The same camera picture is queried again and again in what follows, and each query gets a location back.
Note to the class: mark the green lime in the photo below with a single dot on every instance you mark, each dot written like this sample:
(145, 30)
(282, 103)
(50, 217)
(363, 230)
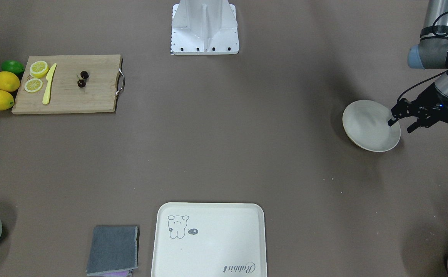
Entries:
(13, 66)

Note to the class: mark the wooden cutting board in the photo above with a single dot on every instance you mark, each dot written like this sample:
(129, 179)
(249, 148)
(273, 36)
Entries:
(100, 94)

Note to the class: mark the dark red cherry lower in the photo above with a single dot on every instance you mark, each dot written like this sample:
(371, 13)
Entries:
(81, 83)

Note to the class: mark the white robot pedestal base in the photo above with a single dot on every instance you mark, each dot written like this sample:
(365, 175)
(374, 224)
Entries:
(204, 27)

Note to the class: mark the beige round plate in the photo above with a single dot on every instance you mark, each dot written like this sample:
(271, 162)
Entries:
(366, 123)

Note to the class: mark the yellow plastic knife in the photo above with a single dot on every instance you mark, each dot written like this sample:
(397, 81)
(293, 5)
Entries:
(49, 79)

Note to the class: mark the yellow lemon upper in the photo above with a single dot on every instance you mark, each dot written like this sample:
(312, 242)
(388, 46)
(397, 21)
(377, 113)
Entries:
(9, 82)

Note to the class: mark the lemon slice upper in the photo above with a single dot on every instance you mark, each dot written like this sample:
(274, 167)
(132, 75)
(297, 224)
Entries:
(39, 69)

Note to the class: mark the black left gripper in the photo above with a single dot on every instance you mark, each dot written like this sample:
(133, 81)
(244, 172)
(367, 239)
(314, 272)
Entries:
(426, 99)

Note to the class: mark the grey folded cloth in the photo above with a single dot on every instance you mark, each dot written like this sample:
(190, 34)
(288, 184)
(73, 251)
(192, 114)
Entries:
(113, 251)

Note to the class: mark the dark red cherry upper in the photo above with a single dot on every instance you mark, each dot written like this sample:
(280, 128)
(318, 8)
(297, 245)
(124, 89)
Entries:
(84, 75)

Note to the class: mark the lemon slice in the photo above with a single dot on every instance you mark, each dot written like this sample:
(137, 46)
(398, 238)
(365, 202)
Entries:
(33, 85)
(39, 69)

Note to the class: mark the lemon slice lower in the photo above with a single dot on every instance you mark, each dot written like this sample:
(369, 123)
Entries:
(33, 85)

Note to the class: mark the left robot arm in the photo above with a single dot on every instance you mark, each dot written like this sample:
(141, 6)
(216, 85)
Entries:
(432, 50)

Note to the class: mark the dark red cherry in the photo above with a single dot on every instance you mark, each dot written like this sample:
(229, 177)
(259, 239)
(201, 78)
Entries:
(81, 83)
(84, 75)

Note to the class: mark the cream rectangular tray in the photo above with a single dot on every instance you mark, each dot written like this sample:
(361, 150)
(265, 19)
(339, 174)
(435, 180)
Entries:
(209, 240)

